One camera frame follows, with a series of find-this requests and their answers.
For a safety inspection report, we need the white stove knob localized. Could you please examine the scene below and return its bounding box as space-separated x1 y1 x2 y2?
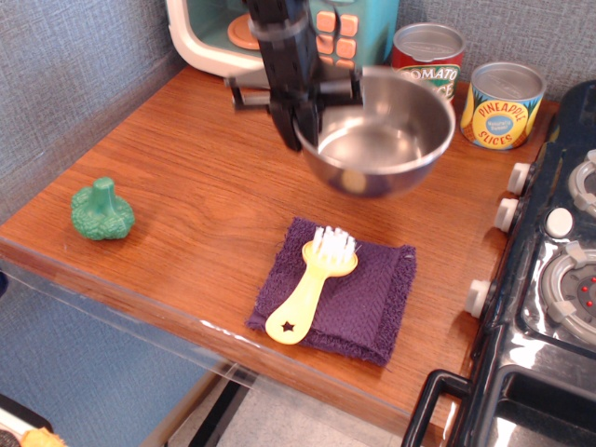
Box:
507 163 532 196
494 198 519 233
465 279 491 318

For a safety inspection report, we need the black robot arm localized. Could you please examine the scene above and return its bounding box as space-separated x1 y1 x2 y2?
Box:
225 1 362 151

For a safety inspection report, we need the green toy broccoli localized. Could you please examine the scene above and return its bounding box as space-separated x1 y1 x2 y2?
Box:
71 177 135 241

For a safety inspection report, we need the pineapple slices can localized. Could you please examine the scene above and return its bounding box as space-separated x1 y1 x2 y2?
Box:
460 61 547 150

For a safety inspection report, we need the silver metal pot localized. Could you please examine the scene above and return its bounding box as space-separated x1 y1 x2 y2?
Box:
294 66 456 197

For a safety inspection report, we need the yellow dish brush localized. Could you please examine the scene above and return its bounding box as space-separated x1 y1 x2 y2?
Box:
265 226 359 345

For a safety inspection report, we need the purple folded cloth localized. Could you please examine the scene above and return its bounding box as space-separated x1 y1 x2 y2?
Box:
246 217 417 367

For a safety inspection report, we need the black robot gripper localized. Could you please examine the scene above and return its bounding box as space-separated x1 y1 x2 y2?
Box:
225 27 362 152

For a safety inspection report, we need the white stove knob top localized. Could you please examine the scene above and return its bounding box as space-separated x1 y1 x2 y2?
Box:
507 163 532 196

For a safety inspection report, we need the white stove knob bottom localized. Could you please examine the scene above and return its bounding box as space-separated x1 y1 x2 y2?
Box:
465 279 491 318

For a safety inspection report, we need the black toy stove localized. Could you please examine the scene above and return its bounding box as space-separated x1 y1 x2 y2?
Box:
402 81 595 446

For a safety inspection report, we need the teal toy microwave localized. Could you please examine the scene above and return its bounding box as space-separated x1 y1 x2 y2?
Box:
166 0 400 78

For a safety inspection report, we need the white stove knob middle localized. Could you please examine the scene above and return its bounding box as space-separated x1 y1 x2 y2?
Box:
494 198 519 233

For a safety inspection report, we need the tomato sauce can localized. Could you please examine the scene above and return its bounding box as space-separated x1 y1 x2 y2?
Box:
391 22 466 101

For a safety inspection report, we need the orange fuzzy object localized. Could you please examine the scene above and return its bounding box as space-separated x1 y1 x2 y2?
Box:
20 427 66 447

